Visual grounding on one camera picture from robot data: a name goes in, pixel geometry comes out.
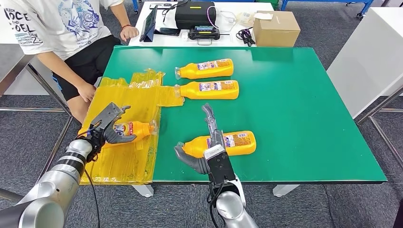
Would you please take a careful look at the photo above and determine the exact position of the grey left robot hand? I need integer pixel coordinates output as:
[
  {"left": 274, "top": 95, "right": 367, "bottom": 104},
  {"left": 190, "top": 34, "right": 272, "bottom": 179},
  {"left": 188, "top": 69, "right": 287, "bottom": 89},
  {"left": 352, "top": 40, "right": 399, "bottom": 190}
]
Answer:
[{"left": 103, "top": 105, "right": 138, "bottom": 145}]

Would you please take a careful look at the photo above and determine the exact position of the person's left hand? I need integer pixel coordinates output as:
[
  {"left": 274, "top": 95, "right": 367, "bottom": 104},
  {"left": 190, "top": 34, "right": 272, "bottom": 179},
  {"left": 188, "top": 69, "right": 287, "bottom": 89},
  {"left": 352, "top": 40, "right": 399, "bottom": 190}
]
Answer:
[{"left": 120, "top": 26, "right": 140, "bottom": 43}]

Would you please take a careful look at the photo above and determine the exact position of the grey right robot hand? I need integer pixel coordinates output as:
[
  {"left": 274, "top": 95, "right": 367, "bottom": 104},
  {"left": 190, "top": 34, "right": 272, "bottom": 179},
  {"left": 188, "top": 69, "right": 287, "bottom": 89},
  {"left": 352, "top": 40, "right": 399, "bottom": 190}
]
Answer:
[{"left": 174, "top": 104, "right": 227, "bottom": 175}]

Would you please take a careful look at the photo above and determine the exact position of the person's right hand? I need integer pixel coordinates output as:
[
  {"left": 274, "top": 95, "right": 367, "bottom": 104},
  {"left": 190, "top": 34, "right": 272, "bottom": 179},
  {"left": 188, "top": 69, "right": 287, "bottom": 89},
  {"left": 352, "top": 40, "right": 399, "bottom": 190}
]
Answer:
[{"left": 77, "top": 82, "right": 96, "bottom": 103}]

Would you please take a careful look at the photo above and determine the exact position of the orange detergent bottle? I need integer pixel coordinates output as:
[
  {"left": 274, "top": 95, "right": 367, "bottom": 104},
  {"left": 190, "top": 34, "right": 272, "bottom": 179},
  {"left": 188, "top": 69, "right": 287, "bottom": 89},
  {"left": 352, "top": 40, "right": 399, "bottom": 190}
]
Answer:
[
  {"left": 174, "top": 58, "right": 235, "bottom": 80},
  {"left": 102, "top": 120, "right": 158, "bottom": 149},
  {"left": 174, "top": 80, "right": 240, "bottom": 100},
  {"left": 176, "top": 130, "right": 257, "bottom": 159}
]

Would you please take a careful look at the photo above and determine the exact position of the tablet in dark folio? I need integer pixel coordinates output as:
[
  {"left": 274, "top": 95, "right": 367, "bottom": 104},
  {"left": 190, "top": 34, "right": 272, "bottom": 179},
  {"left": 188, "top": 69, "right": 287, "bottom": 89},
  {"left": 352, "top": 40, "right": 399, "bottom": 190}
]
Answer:
[{"left": 139, "top": 5, "right": 158, "bottom": 42}]

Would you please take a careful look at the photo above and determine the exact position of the yellow taped cardboard mat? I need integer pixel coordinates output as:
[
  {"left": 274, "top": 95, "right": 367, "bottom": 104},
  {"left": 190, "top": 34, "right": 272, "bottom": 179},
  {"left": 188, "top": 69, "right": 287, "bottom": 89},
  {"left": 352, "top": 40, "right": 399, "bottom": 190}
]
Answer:
[{"left": 78, "top": 69, "right": 185, "bottom": 186}]

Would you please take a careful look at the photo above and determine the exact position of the black smartphone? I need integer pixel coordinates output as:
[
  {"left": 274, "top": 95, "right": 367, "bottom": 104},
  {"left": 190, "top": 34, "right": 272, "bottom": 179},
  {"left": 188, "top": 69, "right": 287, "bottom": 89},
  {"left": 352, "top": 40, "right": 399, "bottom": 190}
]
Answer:
[{"left": 154, "top": 28, "right": 181, "bottom": 37}]

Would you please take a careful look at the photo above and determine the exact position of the white table foot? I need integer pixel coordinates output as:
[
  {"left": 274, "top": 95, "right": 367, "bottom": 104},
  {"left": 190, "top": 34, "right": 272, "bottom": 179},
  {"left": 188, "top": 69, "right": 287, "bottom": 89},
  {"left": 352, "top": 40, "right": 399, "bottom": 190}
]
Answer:
[
  {"left": 272, "top": 184, "right": 300, "bottom": 198},
  {"left": 132, "top": 184, "right": 154, "bottom": 198}
]

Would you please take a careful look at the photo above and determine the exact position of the person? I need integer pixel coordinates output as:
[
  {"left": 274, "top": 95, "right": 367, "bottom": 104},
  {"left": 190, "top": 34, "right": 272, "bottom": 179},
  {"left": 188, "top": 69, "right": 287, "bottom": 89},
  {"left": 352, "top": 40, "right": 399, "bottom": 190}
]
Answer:
[{"left": 0, "top": 0, "right": 140, "bottom": 125}]

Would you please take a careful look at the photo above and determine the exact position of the black case with yellow stripe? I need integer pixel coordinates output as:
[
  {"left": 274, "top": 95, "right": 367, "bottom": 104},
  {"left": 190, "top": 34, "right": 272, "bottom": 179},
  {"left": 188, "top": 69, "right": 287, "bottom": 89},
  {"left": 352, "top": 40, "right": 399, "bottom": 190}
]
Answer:
[{"left": 175, "top": 0, "right": 217, "bottom": 30}]

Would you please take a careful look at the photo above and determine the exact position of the black handheld device with screen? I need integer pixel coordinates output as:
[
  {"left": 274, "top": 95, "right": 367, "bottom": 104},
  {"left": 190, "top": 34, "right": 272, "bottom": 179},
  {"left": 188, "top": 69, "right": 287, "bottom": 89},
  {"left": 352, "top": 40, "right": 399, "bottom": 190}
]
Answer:
[{"left": 188, "top": 25, "right": 221, "bottom": 46}]

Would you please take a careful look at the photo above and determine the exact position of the steel table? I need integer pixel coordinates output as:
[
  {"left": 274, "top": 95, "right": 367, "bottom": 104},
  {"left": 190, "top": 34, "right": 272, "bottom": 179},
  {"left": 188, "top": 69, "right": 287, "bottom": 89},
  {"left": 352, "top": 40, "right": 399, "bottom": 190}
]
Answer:
[{"left": 0, "top": 44, "right": 75, "bottom": 204}]

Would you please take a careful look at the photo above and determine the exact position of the white desk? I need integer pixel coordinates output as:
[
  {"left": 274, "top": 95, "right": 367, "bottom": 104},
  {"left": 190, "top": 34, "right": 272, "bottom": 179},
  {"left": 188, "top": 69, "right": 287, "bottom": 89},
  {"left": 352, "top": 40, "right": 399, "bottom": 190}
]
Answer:
[{"left": 128, "top": 1, "right": 275, "bottom": 48}]

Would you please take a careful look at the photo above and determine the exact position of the clear plastic bag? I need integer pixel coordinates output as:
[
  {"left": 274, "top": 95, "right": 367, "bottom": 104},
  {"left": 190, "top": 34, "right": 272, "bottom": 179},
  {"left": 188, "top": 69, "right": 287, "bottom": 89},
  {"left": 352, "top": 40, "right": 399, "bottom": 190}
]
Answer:
[{"left": 236, "top": 12, "right": 255, "bottom": 26}]

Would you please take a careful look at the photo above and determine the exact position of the brown cardboard box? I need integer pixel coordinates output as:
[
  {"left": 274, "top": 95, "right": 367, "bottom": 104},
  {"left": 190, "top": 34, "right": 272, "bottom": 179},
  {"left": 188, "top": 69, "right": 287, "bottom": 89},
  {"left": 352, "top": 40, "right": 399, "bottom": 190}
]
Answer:
[{"left": 252, "top": 11, "right": 301, "bottom": 48}]

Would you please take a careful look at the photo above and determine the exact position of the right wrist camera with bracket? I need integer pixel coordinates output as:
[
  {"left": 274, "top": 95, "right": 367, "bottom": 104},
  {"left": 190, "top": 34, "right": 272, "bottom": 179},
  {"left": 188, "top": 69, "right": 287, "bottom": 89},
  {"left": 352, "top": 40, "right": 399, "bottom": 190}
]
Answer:
[{"left": 203, "top": 144, "right": 237, "bottom": 187}]

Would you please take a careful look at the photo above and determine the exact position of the thin black cable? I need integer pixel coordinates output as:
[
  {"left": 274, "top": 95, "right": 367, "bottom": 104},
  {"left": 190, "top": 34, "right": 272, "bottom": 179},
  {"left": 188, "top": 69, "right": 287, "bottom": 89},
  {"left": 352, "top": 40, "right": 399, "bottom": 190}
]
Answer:
[{"left": 161, "top": 0, "right": 190, "bottom": 17}]

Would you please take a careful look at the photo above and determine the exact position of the purple cable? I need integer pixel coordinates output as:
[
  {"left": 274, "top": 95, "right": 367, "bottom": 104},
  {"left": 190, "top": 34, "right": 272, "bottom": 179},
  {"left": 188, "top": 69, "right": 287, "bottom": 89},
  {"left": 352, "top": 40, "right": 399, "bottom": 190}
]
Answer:
[{"left": 207, "top": 5, "right": 220, "bottom": 29}]

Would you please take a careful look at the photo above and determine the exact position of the white charger cable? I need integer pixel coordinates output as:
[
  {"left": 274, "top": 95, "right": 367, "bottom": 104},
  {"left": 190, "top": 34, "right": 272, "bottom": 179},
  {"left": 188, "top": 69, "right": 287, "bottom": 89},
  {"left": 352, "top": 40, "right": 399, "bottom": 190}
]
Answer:
[{"left": 220, "top": 10, "right": 237, "bottom": 24}]

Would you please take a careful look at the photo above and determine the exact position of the coiled black cable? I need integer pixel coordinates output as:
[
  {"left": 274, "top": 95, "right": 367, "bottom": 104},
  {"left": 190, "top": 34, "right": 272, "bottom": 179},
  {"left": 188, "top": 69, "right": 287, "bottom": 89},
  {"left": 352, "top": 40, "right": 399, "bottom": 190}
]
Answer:
[{"left": 236, "top": 28, "right": 256, "bottom": 47}]

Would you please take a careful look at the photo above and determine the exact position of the metal table frame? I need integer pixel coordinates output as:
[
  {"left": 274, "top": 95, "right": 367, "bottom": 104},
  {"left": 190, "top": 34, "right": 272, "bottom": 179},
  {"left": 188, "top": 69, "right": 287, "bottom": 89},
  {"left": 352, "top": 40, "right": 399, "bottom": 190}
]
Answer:
[{"left": 357, "top": 86, "right": 403, "bottom": 171}]

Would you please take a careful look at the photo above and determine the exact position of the blue cart frame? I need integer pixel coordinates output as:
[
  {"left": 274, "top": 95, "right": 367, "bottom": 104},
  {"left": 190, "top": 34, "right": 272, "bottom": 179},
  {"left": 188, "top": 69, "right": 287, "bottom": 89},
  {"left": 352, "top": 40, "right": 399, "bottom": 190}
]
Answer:
[{"left": 280, "top": 0, "right": 375, "bottom": 19}]

